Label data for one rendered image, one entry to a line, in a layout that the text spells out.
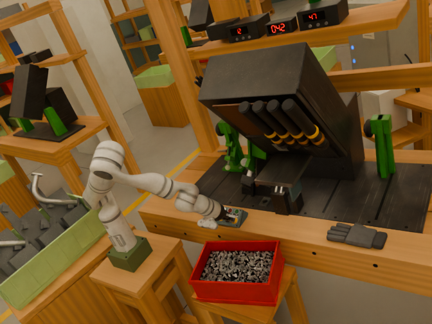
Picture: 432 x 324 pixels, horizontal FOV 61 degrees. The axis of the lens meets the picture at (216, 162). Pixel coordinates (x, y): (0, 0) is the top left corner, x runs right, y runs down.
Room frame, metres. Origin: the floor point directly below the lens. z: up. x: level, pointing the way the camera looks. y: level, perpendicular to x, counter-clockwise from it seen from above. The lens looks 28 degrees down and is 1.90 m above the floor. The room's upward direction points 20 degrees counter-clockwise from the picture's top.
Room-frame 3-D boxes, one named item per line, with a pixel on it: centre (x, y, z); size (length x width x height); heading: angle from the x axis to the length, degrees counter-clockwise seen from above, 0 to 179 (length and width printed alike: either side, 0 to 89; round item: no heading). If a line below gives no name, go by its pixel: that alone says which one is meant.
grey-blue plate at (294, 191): (1.24, -0.27, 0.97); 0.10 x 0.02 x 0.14; 138
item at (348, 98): (1.44, -0.49, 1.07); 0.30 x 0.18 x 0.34; 48
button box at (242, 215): (1.32, 0.03, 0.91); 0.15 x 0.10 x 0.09; 48
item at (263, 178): (1.29, -0.30, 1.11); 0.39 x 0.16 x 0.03; 138
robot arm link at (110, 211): (1.36, 0.50, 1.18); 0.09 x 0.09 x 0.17; 37
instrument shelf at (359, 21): (1.61, -0.49, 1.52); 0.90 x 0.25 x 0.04; 48
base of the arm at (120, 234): (1.36, 0.50, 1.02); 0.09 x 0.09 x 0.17; 58
